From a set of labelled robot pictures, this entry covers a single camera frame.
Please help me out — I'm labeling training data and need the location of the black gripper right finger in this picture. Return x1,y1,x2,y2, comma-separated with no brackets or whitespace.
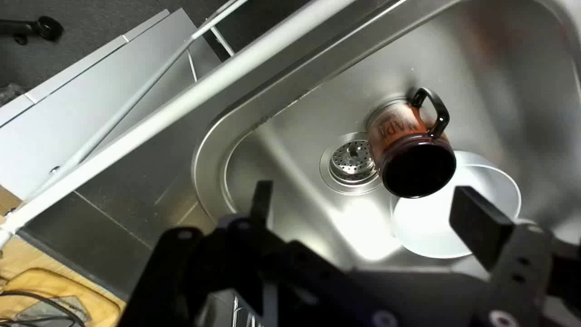
450,185,581,327

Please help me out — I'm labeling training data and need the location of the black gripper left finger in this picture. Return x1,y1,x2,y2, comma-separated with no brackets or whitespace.
116,180,305,327

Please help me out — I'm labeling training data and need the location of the brown mug with black handle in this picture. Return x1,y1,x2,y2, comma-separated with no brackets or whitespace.
365,85,459,200

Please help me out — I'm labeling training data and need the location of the stainless steel sink basin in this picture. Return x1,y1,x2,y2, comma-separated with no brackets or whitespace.
191,0,581,274

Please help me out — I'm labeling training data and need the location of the metal sink drain strainer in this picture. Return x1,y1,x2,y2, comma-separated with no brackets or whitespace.
321,134,381,187

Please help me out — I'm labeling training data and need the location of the stainless steel counter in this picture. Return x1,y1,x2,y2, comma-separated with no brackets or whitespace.
16,0,461,298

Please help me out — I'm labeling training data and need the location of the white bowl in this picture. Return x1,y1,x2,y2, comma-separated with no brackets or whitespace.
389,149,523,261

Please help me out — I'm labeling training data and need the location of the white flat panel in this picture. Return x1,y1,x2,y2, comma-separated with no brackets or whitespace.
0,7,214,201

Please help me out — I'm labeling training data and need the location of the black clamp object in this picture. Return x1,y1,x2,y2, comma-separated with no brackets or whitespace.
0,14,65,45

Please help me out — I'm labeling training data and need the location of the grey cable bundle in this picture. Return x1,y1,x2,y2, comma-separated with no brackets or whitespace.
0,265,93,327

